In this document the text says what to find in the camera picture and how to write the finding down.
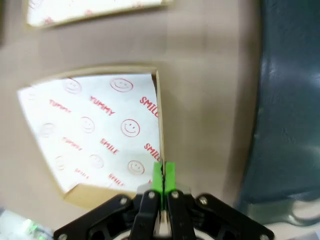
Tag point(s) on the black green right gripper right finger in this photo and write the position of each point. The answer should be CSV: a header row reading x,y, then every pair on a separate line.
x,y
170,175

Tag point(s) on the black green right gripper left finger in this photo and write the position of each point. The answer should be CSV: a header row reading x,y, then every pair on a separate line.
x,y
158,175

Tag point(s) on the white smiley print paper liner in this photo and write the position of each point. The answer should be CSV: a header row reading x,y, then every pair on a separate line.
x,y
100,130
87,7

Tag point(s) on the brown cardboard food box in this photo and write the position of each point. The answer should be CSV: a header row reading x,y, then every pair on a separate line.
x,y
100,197
168,1

